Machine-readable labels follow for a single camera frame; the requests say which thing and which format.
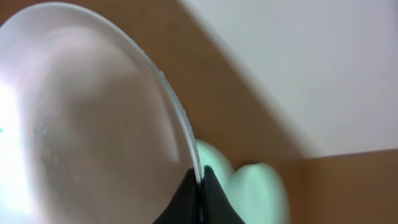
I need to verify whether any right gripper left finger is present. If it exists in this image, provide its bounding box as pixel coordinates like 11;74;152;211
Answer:
154;169;199;224

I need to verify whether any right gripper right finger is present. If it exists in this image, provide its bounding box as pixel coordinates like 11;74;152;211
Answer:
202;166;244;224

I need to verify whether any mint plate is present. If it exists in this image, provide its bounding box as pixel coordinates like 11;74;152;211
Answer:
197;140;290;224

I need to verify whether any white plate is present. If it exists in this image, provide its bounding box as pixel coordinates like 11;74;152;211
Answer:
1;2;201;223

